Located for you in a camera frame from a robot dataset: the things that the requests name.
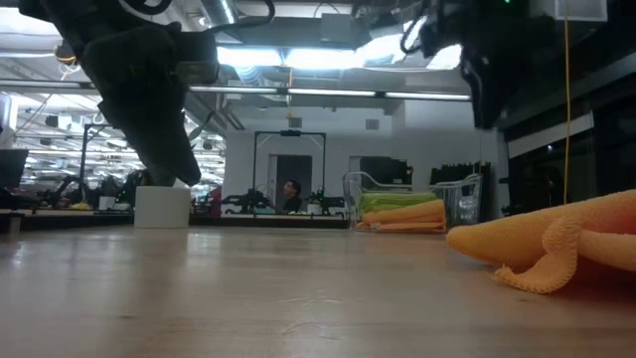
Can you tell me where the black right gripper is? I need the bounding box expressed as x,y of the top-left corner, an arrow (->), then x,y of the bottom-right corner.
421,0 -> 556,129

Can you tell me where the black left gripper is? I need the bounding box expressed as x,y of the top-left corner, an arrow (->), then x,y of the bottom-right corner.
81,22 -> 203,188

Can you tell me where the green microfiber towel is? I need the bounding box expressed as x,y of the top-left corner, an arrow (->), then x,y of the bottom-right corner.
360,191 -> 439,214

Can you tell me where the orange microfiber towel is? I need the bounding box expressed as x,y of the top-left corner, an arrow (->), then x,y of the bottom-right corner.
356,199 -> 447,234
445,188 -> 636,294

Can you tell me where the white plant pot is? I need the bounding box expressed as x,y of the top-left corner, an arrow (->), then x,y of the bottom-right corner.
133,186 -> 193,230

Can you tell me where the clear plastic bin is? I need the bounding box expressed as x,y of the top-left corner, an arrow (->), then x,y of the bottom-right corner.
342,171 -> 484,234

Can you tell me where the person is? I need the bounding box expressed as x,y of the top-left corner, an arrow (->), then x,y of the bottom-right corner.
281,179 -> 304,214

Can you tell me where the dark monitor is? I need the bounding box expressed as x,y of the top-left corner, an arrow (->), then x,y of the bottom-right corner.
0,148 -> 30,191

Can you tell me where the yellow cable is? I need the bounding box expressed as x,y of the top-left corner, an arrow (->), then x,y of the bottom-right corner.
562,17 -> 573,205

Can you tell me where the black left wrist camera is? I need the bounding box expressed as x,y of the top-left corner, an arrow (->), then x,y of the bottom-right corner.
173,32 -> 221,86

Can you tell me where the black aluminium table frame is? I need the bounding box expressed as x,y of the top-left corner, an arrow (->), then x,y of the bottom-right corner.
0,208 -> 350,235

